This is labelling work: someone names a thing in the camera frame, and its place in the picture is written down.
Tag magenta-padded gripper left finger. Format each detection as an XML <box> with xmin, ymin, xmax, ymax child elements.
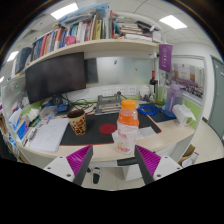
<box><xmin>43</xmin><ymin>144</ymin><xmax>95</xmax><ymax>187</ymax></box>

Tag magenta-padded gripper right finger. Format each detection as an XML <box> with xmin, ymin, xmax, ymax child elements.
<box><xmin>133</xmin><ymin>144</ymin><xmax>184</xmax><ymax>186</ymax></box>

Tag orange-capped plastic drink bottle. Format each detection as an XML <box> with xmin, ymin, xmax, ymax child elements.
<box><xmin>115</xmin><ymin>98</ymin><xmax>140</xmax><ymax>155</ymax></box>

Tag purple translucent water bottle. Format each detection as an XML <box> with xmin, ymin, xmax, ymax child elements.
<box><xmin>164</xmin><ymin>83</ymin><xmax>184</xmax><ymax>118</ymax></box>

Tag black and white slipper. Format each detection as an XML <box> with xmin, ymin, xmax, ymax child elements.
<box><xmin>91</xmin><ymin>167</ymin><xmax>102</xmax><ymax>185</ymax></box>

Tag black red-edged desk mat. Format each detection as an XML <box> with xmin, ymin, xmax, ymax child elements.
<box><xmin>59</xmin><ymin>112</ymin><xmax>163</xmax><ymax>147</ymax></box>

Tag floral patterned paper cup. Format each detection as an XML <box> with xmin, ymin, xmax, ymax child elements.
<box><xmin>66</xmin><ymin>109</ymin><xmax>88</xmax><ymax>137</ymax></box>

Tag brown cardboard box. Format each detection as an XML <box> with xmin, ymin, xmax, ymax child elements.
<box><xmin>178</xmin><ymin>143</ymin><xmax>200</xmax><ymax>168</ymax></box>

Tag flat round red coaster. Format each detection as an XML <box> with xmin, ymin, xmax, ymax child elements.
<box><xmin>98</xmin><ymin>123</ymin><xmax>118</xmax><ymax>135</ymax></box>

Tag dark blue mouse pad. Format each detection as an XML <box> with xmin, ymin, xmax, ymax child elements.
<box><xmin>148</xmin><ymin>108</ymin><xmax>178</xmax><ymax>124</ymax></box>

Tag small blue electronic device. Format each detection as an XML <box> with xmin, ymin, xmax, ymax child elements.
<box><xmin>56</xmin><ymin>103</ymin><xmax>70</xmax><ymax>114</ymax></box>

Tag white plastic pitcher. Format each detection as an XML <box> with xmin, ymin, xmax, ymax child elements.
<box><xmin>172</xmin><ymin>103</ymin><xmax>197</xmax><ymax>128</ymax></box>

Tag clear plastic container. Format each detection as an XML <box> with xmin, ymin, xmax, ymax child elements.
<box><xmin>39</xmin><ymin>105</ymin><xmax>58</xmax><ymax>120</ymax></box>

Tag grey metal stand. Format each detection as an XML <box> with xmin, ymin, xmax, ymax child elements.
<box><xmin>94</xmin><ymin>93</ymin><xmax>123</xmax><ymax>116</ymax></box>

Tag white tissue pile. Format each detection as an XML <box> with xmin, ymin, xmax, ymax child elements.
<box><xmin>26</xmin><ymin>108</ymin><xmax>42</xmax><ymax>123</ymax></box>

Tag blue and white box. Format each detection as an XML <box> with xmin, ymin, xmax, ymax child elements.
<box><xmin>14</xmin><ymin>119</ymin><xmax>30</xmax><ymax>141</ymax></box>

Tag dark wine bottle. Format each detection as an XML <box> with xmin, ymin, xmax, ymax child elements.
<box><xmin>149</xmin><ymin>70</ymin><xmax>158</xmax><ymax>96</ymax></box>

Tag black computer monitor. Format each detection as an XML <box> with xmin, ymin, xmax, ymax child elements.
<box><xmin>24</xmin><ymin>51</ymin><xmax>87</xmax><ymax>107</ymax></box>

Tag grey door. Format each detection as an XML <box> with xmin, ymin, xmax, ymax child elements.
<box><xmin>208</xmin><ymin>55</ymin><xmax>224</xmax><ymax>139</ymax></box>

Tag purple hanging banner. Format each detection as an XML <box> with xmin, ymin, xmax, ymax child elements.
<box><xmin>158</xmin><ymin>43</ymin><xmax>174</xmax><ymax>74</ymax></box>

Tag beige shelf full of books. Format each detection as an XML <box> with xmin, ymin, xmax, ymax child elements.
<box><xmin>13</xmin><ymin>2</ymin><xmax>165</xmax><ymax>73</ymax></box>

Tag blue coiled cable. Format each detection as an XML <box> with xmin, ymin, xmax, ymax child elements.
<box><xmin>138</xmin><ymin>103</ymin><xmax>159</xmax><ymax>117</ymax></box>

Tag black tangled cables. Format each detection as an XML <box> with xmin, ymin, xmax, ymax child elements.
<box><xmin>61</xmin><ymin>94</ymin><xmax>98</xmax><ymax>116</ymax></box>

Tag white wall power socket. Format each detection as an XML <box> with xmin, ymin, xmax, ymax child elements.
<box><xmin>127</xmin><ymin>85</ymin><xmax>138</xmax><ymax>96</ymax></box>

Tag group photo wall poster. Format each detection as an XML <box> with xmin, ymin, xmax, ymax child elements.
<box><xmin>171</xmin><ymin>63</ymin><xmax>205</xmax><ymax>100</ymax></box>

